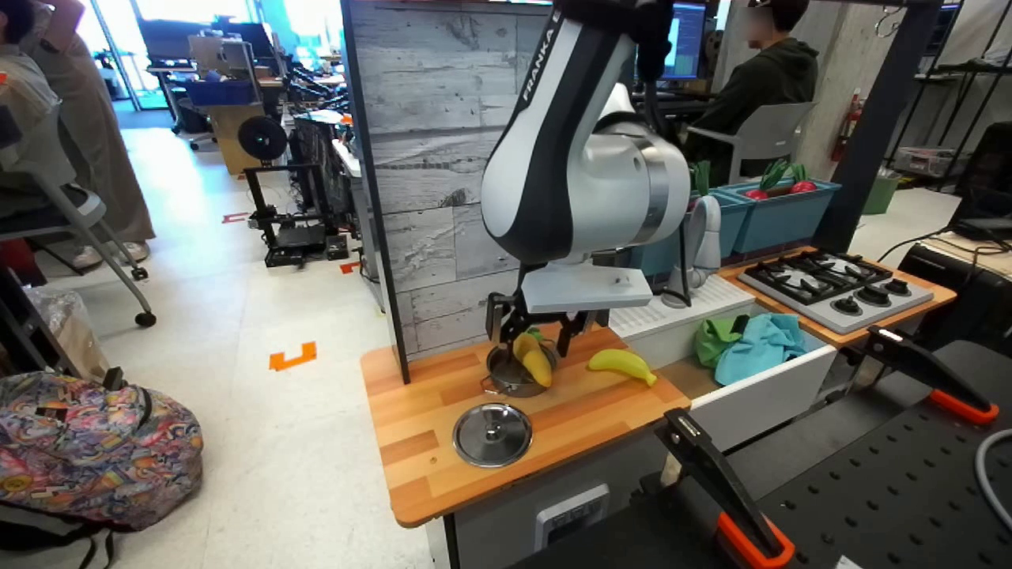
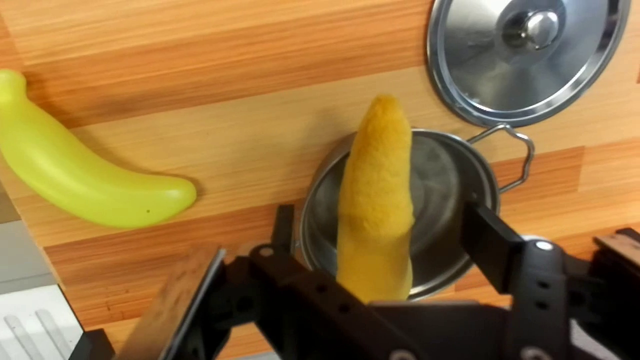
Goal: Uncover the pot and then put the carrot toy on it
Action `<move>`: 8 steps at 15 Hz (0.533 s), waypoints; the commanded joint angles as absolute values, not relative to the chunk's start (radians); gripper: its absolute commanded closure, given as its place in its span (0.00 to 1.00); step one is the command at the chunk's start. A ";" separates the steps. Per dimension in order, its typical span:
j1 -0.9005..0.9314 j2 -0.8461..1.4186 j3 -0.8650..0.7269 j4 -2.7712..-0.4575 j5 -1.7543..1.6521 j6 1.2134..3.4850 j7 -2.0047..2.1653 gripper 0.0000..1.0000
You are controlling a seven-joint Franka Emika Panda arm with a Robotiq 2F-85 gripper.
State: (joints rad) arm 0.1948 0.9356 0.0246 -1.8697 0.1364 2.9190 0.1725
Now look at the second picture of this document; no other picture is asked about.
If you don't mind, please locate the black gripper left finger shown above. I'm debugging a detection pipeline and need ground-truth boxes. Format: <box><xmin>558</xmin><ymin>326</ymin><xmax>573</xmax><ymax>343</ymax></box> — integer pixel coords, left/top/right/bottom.
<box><xmin>268</xmin><ymin>202</ymin><xmax>297</xmax><ymax>261</ymax></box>

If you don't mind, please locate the yellow-green banana toy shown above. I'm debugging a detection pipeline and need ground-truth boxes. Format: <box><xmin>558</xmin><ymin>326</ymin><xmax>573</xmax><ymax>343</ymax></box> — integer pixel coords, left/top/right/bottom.
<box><xmin>0</xmin><ymin>67</ymin><xmax>200</xmax><ymax>232</ymax></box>

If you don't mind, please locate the round steel pot lid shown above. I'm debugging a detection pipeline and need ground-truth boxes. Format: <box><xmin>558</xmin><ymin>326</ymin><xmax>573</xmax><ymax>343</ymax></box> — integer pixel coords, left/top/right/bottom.
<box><xmin>424</xmin><ymin>0</ymin><xmax>634</xmax><ymax>131</ymax></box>

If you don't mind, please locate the wooden counter board with pot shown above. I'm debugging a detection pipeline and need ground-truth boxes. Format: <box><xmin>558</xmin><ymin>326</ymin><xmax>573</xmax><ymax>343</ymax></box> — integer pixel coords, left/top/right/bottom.
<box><xmin>0</xmin><ymin>0</ymin><xmax>640</xmax><ymax>360</ymax></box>

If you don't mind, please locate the small steel toy pot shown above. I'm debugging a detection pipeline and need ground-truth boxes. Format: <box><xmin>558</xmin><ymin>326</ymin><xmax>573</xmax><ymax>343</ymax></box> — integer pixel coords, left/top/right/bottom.
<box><xmin>291</xmin><ymin>123</ymin><xmax>537</xmax><ymax>304</ymax></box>

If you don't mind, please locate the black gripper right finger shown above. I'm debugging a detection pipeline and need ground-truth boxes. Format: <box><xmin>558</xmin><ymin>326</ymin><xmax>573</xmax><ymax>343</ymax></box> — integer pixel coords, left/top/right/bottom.
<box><xmin>457</xmin><ymin>198</ymin><xmax>529</xmax><ymax>296</ymax></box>

